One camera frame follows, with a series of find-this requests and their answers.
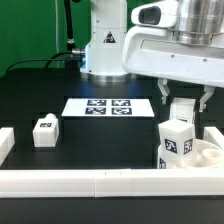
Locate white round stool seat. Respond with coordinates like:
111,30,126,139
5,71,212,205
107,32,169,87
157,139,224,169

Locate black vertical pole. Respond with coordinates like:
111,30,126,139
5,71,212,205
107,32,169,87
64,0,77,70

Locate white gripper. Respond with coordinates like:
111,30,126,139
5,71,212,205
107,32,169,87
122,26,224,112

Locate white fence bar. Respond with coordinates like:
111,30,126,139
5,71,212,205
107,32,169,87
0,127,15,166
0,169,224,198
203,127,224,150

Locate white front fence bar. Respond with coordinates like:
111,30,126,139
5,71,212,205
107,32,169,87
0,169,224,198

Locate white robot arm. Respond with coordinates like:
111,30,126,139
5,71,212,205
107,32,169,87
81,0,224,105

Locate white tag sheet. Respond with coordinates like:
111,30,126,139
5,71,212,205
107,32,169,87
62,98,154,117

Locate white right fence bar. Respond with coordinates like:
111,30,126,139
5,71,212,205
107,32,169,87
203,127,224,150

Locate black cable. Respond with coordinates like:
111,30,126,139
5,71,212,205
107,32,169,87
4,48,87,76

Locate white left fence bar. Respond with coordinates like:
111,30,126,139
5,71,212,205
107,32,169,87
0,127,15,166

